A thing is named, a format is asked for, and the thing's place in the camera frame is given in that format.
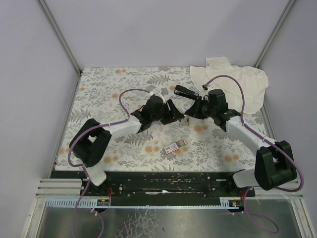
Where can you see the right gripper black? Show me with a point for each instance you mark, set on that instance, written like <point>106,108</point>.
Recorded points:
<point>195,106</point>

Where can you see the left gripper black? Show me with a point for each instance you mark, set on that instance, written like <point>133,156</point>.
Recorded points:
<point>170,114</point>

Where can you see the silver stapler magazine rail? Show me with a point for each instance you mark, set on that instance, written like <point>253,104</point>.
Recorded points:
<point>185,121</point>

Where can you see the black stapler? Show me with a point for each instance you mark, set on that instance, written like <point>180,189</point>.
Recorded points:
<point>184,90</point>

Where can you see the red white staple box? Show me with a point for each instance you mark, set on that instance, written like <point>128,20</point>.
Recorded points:
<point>175,146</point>

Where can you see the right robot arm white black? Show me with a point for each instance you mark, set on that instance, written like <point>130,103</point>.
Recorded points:
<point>273,164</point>

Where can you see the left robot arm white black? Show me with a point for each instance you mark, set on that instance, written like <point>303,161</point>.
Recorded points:
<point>90,143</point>

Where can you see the floral patterned table mat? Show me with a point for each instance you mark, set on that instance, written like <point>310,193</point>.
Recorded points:
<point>107,94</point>

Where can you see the cream white cloth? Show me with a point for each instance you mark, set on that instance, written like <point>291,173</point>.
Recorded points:
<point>220,74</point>

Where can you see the aluminium extrusion crossbar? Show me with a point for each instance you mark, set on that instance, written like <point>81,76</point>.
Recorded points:
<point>70,188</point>

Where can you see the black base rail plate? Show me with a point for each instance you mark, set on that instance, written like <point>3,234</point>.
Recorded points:
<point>169,190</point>

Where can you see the left aluminium frame post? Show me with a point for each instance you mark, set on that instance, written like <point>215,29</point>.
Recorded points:
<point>59,35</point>

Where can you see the aluminium frame post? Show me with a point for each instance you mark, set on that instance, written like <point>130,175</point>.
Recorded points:
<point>274,33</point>
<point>59,35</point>

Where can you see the white slotted cable duct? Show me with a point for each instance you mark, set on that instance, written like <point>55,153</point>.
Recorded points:
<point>72,202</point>

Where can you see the right aluminium frame post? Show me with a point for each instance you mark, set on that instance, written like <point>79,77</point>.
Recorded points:
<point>274,33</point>

